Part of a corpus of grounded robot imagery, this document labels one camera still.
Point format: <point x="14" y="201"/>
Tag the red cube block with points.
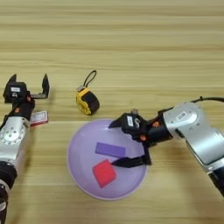
<point x="104" y="173"/>

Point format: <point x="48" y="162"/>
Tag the lilac round plate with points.
<point x="84" y="163"/>

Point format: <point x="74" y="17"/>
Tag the purple rectangular block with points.
<point x="110" y="150"/>

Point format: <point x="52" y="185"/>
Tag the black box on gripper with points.
<point x="134" y="126"/>
<point x="13" y="94"/>

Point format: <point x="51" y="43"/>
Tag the small white card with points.
<point x="39" y="117"/>

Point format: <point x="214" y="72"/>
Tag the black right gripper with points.
<point x="157" y="132"/>

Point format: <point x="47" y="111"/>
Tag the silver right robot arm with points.
<point x="198" y="131"/>

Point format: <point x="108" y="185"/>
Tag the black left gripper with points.
<point x="24" y="109"/>

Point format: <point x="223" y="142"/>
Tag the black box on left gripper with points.
<point x="13" y="94"/>

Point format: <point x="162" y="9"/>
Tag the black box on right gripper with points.
<point x="134" y="126"/>

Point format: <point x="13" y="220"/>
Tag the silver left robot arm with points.
<point x="13" y="137"/>

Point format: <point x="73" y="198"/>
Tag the yellow black tape measure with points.
<point x="87" y="102"/>

